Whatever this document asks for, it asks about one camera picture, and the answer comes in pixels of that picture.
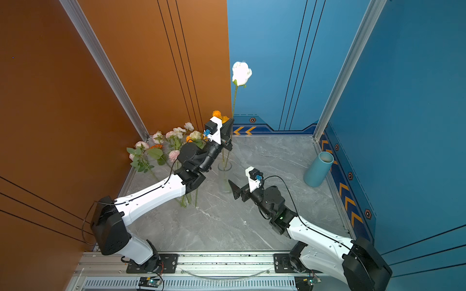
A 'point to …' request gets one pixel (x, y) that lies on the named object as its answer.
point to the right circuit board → (306, 283)
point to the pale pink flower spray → (174, 137)
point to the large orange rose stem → (156, 152)
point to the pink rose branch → (137, 157)
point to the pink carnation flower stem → (173, 156)
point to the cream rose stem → (196, 136)
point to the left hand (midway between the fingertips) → (231, 117)
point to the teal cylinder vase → (318, 170)
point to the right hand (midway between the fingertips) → (237, 175)
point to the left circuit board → (148, 282)
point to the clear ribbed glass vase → (224, 168)
